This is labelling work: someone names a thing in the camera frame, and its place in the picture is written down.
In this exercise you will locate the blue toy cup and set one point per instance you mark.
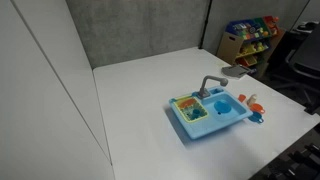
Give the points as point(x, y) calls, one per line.
point(196, 114)

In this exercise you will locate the orange toy plate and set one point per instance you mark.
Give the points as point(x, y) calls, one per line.
point(185, 103)

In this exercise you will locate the small orange toy cup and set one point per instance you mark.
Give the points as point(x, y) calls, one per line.
point(241, 98)

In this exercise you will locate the blue toy mug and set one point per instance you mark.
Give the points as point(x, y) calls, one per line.
point(255, 117)

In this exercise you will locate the grey toy faucet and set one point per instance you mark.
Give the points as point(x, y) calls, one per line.
point(203, 88)

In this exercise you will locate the yellow-green dish rack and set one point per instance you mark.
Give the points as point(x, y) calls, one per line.
point(204, 115)

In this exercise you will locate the light blue toy sink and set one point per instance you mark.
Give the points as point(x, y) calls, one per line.
point(200, 130)

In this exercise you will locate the wooden toy storage shelf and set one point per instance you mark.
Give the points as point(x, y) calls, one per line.
point(230, 46)

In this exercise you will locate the cream toy bottle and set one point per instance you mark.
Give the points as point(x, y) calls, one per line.
point(251, 100)

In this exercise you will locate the black office chair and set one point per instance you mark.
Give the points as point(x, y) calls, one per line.
point(308, 60)

